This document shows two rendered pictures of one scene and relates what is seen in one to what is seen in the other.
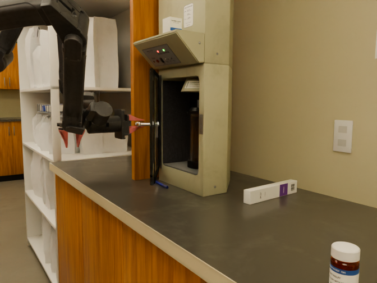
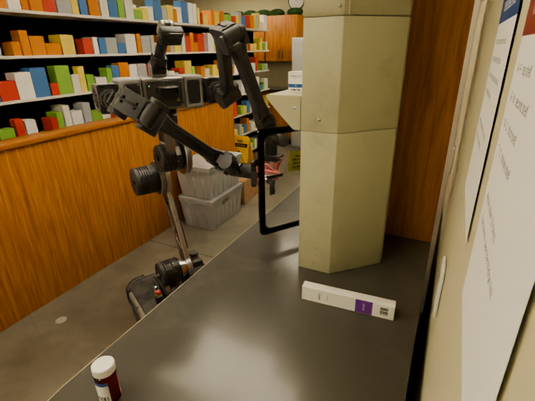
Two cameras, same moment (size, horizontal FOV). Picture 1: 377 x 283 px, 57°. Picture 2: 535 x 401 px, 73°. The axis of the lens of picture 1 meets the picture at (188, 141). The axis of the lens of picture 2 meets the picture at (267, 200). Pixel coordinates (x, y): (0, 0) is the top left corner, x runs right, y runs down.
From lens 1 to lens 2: 1.17 m
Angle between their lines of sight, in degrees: 61
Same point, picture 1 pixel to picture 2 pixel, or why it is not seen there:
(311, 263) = (170, 368)
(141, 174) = not seen: hidden behind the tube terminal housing
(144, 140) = not seen: hidden behind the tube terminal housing
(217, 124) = (318, 200)
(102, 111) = (223, 163)
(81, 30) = (141, 119)
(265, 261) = (162, 341)
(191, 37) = (283, 103)
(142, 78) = not seen: hidden behind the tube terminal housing
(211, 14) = (311, 72)
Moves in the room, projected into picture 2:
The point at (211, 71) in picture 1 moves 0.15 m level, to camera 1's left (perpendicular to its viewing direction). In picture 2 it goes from (310, 141) to (283, 131)
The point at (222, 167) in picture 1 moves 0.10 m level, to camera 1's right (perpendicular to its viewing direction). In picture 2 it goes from (323, 246) to (344, 260)
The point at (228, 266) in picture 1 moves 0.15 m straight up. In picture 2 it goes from (145, 325) to (137, 279)
